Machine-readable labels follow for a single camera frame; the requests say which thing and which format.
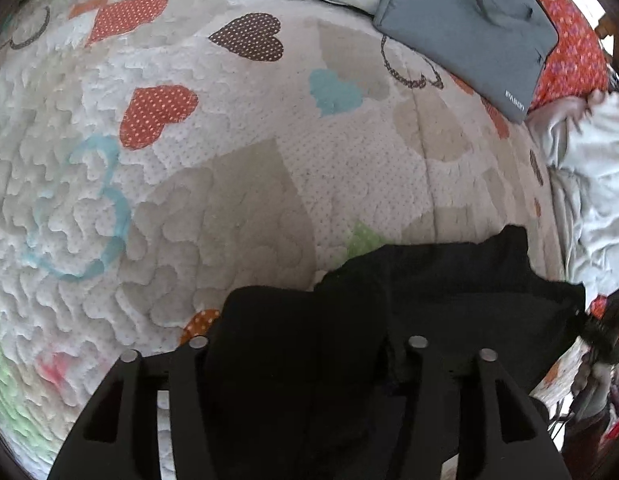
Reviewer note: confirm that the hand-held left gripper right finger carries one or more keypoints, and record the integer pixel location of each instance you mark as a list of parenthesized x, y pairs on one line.
[(424, 390)]

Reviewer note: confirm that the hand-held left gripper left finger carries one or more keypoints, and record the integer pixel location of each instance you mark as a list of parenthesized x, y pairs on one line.
[(189, 390)]

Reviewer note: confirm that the black pants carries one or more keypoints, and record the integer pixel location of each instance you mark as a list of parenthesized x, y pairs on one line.
[(314, 340)]

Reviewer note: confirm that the white crumpled sheet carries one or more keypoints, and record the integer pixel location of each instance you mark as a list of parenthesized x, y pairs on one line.
[(599, 185)]

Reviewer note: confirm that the heart-printed quilt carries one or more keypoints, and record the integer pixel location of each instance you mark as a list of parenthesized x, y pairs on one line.
[(239, 160)]

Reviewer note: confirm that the orange floral pillow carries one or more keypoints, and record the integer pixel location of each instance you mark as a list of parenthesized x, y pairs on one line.
[(574, 50)]

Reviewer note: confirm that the wooden stair railing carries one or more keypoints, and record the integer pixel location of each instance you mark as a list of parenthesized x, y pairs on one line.
[(607, 25)]

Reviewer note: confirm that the grey laptop bag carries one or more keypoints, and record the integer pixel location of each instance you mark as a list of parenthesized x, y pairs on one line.
[(464, 25)]

